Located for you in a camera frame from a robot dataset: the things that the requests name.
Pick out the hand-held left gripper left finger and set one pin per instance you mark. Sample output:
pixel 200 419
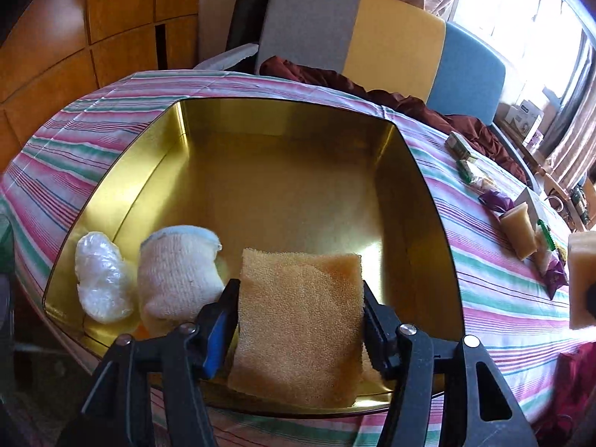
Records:
pixel 216 335

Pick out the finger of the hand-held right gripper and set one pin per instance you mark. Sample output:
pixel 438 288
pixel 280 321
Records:
pixel 587 295

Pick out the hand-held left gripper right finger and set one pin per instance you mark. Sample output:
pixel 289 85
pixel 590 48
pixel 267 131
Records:
pixel 377 330

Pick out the yellow sponge block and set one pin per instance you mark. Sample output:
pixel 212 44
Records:
pixel 519 230
pixel 582 260

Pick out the purple snack packet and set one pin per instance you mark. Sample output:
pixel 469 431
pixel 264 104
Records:
pixel 556 274
pixel 496 201

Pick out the large yellow sponge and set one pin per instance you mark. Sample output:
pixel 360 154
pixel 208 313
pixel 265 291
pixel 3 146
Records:
pixel 298 326

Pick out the gold metal tin box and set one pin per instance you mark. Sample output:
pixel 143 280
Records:
pixel 288 186

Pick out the white knitted glove roll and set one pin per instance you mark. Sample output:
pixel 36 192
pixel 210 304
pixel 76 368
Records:
pixel 179 274

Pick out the white packet with green edge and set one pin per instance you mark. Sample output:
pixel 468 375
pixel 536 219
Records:
pixel 545 237

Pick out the dark red patterned cloth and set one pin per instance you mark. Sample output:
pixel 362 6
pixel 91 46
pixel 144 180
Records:
pixel 572 382

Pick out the striped tablecloth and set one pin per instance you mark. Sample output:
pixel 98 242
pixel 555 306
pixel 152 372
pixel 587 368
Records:
pixel 489 288

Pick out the white carton box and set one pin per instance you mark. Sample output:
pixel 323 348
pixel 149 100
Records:
pixel 531 198

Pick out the crumpled white plastic bag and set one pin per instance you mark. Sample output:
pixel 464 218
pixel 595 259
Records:
pixel 102 284

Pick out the white printed box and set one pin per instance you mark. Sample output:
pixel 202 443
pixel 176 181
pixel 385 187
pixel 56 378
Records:
pixel 524 116

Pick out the small green white box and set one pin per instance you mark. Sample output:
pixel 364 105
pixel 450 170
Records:
pixel 458 143

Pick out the maroon cloth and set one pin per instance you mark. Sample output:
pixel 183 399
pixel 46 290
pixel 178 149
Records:
pixel 419 107

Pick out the window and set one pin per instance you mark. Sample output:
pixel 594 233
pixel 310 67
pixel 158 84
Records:
pixel 512 23

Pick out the grey yellow blue chair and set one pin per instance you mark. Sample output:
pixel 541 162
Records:
pixel 396 42

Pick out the black rolled mat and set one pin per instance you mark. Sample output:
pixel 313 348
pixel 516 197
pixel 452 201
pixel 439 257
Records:
pixel 254 4

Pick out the wooden cabinet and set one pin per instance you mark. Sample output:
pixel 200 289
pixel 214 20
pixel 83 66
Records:
pixel 116 9

